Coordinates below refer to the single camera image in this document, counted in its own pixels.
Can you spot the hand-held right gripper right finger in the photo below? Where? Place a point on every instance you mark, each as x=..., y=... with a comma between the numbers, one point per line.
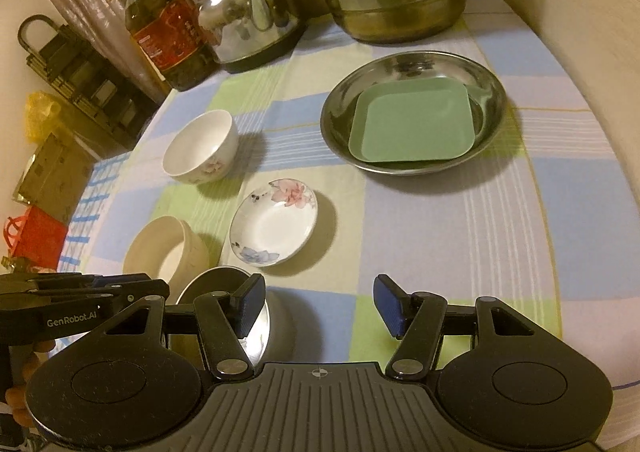
x=387, y=304

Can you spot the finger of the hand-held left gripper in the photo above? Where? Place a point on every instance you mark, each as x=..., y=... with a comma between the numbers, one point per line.
x=60, y=278
x=145, y=289

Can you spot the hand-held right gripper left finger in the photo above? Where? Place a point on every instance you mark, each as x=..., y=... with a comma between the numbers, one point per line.
x=251, y=304

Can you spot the cream bowl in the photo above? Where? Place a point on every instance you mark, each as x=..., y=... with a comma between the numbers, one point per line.
x=165, y=252

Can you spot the steel bowl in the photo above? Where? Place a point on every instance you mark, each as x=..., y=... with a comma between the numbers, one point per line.
x=210, y=279

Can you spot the small floral plate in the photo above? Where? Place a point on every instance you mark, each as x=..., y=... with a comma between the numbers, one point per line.
x=272, y=227

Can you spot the white floral bowl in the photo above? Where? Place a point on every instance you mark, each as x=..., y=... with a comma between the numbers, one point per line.
x=200, y=147

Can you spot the green square plate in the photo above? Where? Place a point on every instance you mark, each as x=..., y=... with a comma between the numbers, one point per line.
x=410, y=122

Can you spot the round steel plate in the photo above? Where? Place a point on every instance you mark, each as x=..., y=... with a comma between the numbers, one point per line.
x=400, y=67

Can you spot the person's left hand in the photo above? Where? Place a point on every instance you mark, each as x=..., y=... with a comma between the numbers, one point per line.
x=17, y=394

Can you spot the red bag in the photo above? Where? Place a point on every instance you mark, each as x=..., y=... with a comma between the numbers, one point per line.
x=40, y=237

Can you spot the checked tablecloth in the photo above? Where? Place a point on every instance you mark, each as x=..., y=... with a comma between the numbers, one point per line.
x=425, y=242

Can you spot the cardboard box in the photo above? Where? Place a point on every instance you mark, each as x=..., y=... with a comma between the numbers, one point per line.
x=55, y=177

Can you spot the yellow plastic bag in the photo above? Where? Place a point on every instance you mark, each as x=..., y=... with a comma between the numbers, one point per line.
x=42, y=117

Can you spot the black rack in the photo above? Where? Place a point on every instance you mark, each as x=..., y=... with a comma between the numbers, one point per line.
x=75, y=72

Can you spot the cooking oil bottle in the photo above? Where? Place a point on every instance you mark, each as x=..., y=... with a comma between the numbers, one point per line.
x=165, y=42

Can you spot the steel kettle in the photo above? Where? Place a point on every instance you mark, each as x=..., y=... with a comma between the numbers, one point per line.
x=240, y=27

